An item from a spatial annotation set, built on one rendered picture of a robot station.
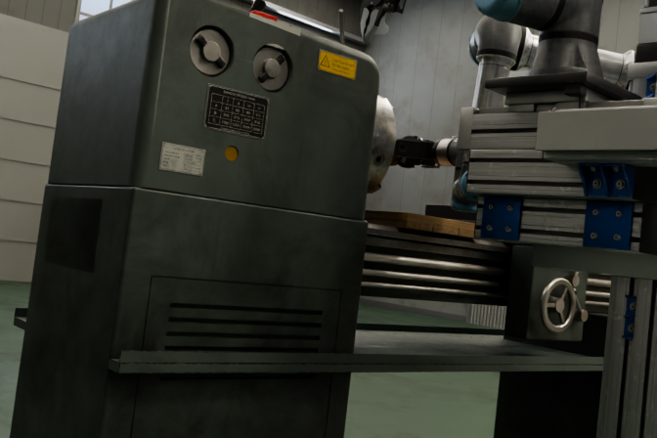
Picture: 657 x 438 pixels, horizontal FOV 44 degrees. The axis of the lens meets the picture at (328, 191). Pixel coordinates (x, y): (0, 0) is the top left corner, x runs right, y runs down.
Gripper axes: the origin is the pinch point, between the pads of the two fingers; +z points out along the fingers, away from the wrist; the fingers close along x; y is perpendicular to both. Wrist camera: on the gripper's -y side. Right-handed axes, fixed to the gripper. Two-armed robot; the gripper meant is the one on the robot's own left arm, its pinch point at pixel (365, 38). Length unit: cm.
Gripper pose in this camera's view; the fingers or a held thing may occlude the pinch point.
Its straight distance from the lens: 214.6
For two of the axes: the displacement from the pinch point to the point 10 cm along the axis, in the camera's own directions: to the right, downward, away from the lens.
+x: -5.8, -2.6, 7.8
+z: -2.7, 9.6, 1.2
